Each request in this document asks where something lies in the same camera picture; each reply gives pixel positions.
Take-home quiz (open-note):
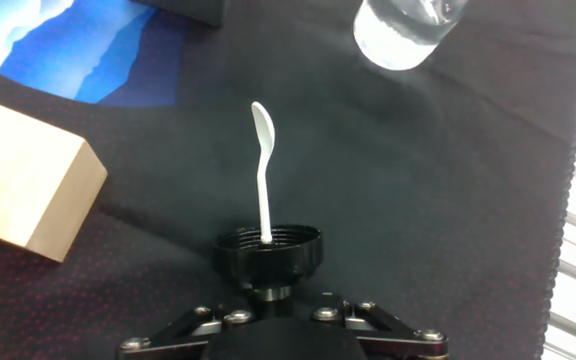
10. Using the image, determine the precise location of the white plastic spoon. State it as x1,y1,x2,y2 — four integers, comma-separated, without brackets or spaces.
250,101,277,245

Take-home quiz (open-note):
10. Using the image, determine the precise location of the black cloth with blue print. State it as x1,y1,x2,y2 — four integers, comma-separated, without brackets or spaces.
0,0,576,360

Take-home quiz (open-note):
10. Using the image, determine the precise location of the black jar lid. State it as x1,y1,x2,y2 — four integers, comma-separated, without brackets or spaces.
211,223,324,304

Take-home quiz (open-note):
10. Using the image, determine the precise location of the wooden cube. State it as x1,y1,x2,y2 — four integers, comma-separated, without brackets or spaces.
0,95,109,264

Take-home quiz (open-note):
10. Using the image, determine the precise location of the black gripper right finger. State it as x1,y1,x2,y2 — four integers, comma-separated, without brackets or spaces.
310,299,451,360

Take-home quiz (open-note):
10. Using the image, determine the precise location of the grey box with red button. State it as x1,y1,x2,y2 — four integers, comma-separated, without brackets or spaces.
130,0,229,29

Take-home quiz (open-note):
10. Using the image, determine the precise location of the clear glass jar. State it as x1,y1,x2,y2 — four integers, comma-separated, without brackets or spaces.
352,0,469,72

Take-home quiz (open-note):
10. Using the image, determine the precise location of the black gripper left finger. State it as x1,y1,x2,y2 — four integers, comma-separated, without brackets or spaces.
116,303,257,360

